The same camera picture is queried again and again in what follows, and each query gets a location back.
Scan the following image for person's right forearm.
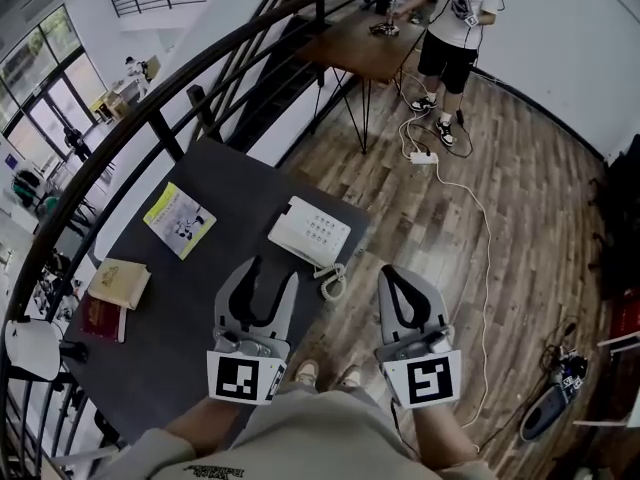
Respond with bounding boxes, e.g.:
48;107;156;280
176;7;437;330
409;402;481;469

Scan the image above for glass entrance doors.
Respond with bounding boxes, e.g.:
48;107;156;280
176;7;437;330
0;5;109;179

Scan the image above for black metal staircase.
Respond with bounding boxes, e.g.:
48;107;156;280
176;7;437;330
224;12;346;154

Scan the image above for long white power cable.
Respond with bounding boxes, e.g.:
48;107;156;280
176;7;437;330
434;160;494;429

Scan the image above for person's beige shirt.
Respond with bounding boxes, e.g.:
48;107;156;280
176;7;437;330
49;385;496;480

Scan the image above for white telephone base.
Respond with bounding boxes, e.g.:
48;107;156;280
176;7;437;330
267;195;352;269

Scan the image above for wooden table with black legs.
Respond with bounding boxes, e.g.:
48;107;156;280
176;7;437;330
294;7;429;154

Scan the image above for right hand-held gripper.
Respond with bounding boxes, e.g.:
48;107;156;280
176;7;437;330
374;265;462;410

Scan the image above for beige hardcover book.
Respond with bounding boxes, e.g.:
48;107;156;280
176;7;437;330
88;257;152;312

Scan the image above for red box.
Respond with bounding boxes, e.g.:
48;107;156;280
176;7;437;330
610;287;640;344

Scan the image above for black furniture piece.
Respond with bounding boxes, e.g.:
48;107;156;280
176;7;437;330
589;135;640;299

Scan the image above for person's left beige shoe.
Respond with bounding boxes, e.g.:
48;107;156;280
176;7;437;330
293;360;321;388

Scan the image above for person's left forearm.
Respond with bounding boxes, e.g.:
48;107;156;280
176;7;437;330
162;396;251;457

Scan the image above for desk lamp with white shade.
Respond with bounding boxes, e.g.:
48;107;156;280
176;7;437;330
4;317;90;382

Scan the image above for dark oval bag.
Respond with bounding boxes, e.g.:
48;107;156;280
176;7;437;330
519;385;567;442

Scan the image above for spare hand-held gripper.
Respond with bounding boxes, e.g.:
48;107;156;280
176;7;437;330
552;348;590;394

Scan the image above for cardboard box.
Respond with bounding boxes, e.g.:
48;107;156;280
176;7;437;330
91;90;130;123

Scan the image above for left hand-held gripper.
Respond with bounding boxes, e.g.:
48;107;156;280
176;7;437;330
206;255;300;403

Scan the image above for white cord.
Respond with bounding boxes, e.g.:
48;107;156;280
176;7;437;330
313;262;347;302

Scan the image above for white shelf rack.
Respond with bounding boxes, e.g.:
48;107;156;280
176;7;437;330
572;330;640;429

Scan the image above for dark red hardcover book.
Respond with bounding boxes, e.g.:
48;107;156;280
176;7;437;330
81;295;129;344

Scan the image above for yellow and white booklet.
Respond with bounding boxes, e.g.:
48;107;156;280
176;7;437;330
143;181;218;262

